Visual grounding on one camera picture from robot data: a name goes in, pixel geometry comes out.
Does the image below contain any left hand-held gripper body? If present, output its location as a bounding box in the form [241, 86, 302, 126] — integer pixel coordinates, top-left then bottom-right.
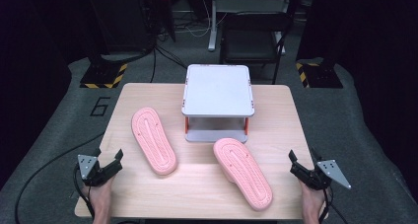
[77, 154, 124, 187]

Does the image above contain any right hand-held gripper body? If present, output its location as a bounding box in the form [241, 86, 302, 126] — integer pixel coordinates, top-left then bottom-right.
[290, 159, 352, 190]

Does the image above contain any pink slipper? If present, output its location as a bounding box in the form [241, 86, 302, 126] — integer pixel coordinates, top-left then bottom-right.
[130, 107, 178, 177]
[212, 137, 274, 212]

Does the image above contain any white shoe rack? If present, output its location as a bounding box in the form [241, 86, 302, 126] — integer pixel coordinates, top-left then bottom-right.
[180, 63, 255, 144]

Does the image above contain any person's right hand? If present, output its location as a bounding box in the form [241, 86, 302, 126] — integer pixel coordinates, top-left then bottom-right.
[299, 180, 328, 216]

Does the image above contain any person's left hand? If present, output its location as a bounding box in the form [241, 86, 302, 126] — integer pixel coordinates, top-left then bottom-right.
[81, 179, 114, 217]

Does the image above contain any black base with hazard tape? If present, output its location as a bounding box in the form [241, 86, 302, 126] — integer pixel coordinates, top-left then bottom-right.
[79, 62, 128, 90]
[295, 61, 344, 89]

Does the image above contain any black curtain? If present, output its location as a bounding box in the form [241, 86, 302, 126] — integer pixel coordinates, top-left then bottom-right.
[0, 0, 90, 189]
[295, 0, 418, 192]

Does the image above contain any black folding chair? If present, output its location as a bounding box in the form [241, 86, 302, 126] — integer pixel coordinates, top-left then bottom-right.
[219, 12, 291, 86]

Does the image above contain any dark cabinet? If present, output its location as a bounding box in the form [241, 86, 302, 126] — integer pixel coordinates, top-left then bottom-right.
[87, 0, 157, 54]

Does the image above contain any white metal stand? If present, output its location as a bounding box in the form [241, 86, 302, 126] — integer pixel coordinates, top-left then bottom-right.
[207, 0, 294, 56]

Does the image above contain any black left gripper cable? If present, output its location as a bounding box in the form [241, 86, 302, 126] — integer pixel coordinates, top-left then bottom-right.
[72, 164, 97, 220]

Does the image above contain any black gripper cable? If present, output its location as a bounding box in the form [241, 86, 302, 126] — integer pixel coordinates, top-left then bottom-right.
[72, 164, 97, 220]
[318, 187, 350, 224]

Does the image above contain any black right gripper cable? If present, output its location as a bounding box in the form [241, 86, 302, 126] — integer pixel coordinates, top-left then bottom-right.
[318, 187, 350, 224]

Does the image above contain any black floor cable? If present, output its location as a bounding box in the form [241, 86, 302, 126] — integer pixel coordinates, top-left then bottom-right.
[14, 132, 105, 224]

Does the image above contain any black cable bundle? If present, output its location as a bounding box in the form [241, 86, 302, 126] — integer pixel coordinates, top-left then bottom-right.
[149, 33, 188, 84]

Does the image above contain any white cable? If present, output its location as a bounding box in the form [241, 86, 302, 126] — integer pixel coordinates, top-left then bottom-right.
[174, 0, 228, 38]

